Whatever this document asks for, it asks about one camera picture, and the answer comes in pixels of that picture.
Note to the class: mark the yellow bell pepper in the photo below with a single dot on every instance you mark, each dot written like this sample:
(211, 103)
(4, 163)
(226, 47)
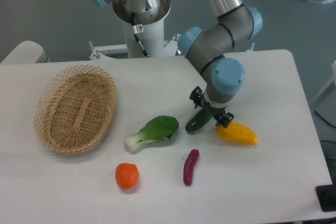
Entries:
(237, 133)

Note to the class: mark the purple eggplant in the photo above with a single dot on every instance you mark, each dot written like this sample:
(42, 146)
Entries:
(189, 166)

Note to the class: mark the green bok choy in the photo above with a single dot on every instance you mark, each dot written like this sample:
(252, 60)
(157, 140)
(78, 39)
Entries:
(160, 128)

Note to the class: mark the white furniture leg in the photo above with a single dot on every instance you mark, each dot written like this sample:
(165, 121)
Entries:
(324, 91)

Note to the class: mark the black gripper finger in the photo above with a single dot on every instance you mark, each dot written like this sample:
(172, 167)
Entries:
(224, 119)
(197, 97)

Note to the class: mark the orange bell pepper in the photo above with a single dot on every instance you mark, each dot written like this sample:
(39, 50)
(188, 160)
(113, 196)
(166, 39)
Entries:
(126, 175)

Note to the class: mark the dark green cucumber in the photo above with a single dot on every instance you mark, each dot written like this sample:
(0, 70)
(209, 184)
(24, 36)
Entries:
(199, 120)

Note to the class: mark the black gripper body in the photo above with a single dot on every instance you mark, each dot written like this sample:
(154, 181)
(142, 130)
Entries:
(212, 108)

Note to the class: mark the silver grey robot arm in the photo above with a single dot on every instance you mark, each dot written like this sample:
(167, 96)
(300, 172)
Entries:
(204, 49)

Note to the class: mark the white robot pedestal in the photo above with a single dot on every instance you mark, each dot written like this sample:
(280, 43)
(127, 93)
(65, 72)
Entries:
(143, 29)

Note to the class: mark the woven wicker basket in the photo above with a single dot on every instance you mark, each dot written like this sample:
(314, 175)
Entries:
(76, 109)

